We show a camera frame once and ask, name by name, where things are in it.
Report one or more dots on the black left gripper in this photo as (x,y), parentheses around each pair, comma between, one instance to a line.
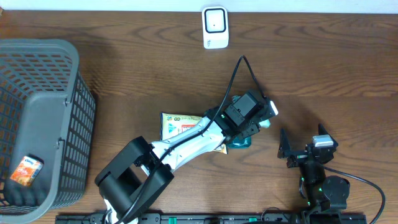
(252,126)

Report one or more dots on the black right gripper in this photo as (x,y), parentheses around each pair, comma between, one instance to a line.
(285,151)

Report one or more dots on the teal mouthwash bottle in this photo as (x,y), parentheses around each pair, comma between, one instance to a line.
(238,143)

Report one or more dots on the wet wipes pack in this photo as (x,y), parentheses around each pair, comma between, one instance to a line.
(174,124)

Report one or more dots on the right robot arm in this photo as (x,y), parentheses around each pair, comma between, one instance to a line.
(326,195)

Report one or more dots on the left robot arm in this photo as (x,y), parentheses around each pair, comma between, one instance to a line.
(141,171)

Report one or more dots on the white barcode scanner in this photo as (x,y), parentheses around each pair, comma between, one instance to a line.
(215,27)

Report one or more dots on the grey plastic basket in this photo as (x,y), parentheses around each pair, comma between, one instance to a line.
(47,113)

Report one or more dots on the orange tissue pack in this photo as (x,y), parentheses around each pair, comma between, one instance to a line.
(27,170)

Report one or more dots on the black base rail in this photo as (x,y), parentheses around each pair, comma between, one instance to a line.
(156,218)

